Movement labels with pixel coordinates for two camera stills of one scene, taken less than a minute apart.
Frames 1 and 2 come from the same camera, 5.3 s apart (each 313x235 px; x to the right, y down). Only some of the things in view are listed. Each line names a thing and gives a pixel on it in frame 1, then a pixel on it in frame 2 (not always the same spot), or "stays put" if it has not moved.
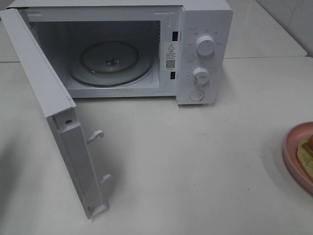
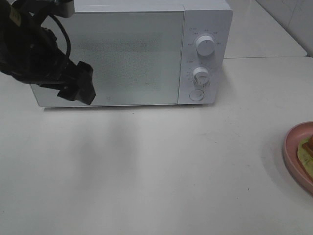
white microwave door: [62, 114] → [137, 58]
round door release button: [196, 95] stays put
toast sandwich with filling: [305, 153] stays put
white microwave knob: [201, 76] stays put
